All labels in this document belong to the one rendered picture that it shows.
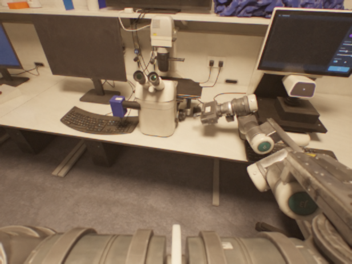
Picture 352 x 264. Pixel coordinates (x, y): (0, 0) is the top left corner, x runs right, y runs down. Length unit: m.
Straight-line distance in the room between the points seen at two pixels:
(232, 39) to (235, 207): 1.32
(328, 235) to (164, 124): 0.77
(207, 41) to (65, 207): 1.74
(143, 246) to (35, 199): 1.78
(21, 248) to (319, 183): 0.40
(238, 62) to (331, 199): 1.37
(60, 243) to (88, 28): 1.10
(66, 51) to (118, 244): 1.23
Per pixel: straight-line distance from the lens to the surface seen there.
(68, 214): 1.76
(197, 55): 1.56
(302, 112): 1.12
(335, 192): 0.31
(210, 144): 0.97
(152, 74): 0.77
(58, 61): 1.43
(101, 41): 1.20
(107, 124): 1.13
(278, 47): 1.05
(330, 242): 0.29
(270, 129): 0.79
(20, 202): 2.04
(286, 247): 0.27
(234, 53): 1.56
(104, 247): 0.26
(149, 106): 0.88
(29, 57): 2.36
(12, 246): 0.30
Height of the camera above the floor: 1.41
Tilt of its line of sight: 40 degrees down
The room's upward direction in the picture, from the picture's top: 1 degrees clockwise
